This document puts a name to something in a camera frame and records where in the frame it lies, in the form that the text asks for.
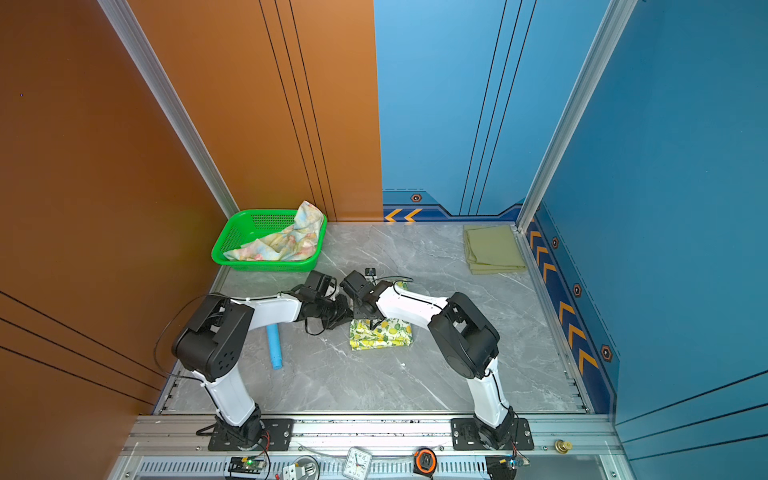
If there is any pastel floral skirt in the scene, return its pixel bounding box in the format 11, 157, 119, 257
225, 201, 325, 261

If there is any green plastic basket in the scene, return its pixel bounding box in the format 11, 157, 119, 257
211, 209, 328, 272

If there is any brass round knob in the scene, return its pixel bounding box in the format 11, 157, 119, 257
554, 439, 573, 454

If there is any light blue cylinder tool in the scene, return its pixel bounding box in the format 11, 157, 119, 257
266, 324, 283, 370

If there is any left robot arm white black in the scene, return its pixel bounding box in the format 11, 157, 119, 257
171, 270, 353, 451

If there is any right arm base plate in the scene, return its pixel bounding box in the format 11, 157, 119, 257
450, 416, 535, 451

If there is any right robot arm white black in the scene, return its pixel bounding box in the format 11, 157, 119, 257
341, 271, 516, 450

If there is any orange black tape measure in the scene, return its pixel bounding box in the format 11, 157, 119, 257
413, 447, 437, 479

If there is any aluminium front rail frame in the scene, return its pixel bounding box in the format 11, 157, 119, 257
109, 412, 634, 479

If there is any green circuit board left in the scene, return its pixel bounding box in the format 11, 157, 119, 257
227, 456, 269, 479

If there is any lemon print skirt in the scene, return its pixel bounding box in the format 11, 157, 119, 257
349, 319, 413, 351

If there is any olive green skirt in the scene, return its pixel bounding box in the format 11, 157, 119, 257
463, 225, 527, 275

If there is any small white clock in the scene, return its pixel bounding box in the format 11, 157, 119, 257
342, 447, 373, 480

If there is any circuit board right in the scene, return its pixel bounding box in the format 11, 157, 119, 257
485, 456, 530, 480

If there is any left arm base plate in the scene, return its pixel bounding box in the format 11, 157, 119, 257
198, 418, 295, 453

